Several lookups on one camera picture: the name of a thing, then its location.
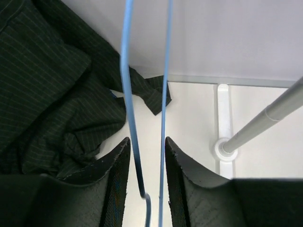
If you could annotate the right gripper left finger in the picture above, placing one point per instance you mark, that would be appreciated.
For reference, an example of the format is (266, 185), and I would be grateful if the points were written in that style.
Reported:
(92, 197)

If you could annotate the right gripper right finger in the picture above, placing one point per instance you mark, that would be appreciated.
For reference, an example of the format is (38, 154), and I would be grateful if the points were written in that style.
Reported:
(199, 197)

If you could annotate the light blue wire hanger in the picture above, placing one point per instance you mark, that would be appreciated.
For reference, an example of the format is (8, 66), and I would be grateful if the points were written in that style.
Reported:
(126, 84)

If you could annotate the black striped shirt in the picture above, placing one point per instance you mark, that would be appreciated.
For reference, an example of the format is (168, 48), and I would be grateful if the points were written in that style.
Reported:
(57, 77)

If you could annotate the metal clothes rack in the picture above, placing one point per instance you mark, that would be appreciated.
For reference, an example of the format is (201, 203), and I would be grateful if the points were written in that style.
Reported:
(225, 149)

